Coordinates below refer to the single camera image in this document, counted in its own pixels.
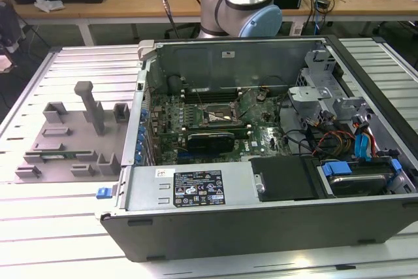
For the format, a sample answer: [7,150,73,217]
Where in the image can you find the CPU socket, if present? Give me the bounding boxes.
[202,102,236,125]

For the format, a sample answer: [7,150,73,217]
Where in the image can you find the installed RAM stick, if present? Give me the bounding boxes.
[182,123,252,139]

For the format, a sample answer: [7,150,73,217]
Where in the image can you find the black graphics card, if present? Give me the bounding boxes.
[181,130,236,155]

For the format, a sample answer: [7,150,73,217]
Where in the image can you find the black RAM slot row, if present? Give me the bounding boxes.
[182,86,241,103]

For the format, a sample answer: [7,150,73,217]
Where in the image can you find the black cylindrical component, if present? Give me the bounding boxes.
[167,74,184,95]

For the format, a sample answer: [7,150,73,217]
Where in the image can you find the green motherboard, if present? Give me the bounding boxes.
[148,89,295,165]

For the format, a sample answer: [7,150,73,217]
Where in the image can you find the blue expansion slot retainers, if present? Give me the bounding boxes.
[137,108,150,165]

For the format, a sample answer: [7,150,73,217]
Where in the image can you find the silver power supply with label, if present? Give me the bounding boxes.
[125,164,262,211]

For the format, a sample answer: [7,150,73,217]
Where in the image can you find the black drive bay cover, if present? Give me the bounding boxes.
[249,156,323,203]

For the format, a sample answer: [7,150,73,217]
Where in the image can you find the beige case latch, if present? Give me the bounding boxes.
[137,39,157,61]

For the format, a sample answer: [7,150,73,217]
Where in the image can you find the silver metal drive cage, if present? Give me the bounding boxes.
[287,49,375,129]

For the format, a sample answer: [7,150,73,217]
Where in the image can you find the black open PC case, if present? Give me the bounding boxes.
[94,34,418,263]

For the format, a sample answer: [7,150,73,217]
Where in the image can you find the gray parts rack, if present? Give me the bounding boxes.
[12,80,131,184]

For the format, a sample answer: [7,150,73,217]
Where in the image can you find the green RAM stick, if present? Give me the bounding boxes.
[40,150,94,159]

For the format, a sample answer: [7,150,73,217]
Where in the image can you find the hard disk in blue carrier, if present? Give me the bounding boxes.
[318,157,402,198]

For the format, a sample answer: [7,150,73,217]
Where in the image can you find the wooden desk white legs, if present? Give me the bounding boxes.
[0,0,418,46]

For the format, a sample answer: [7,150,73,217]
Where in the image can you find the crumpled white paper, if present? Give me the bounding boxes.
[34,0,65,12]

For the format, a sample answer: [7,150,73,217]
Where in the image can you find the person in dark clothing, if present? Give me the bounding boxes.
[0,0,24,74]

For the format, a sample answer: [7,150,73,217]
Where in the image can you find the black camera cable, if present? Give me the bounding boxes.
[155,0,202,40]

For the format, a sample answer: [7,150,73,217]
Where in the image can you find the red yellow power wires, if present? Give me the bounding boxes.
[313,130,357,159]

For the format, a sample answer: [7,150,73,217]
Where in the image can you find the blue flat data wire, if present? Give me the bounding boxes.
[354,131,373,162]

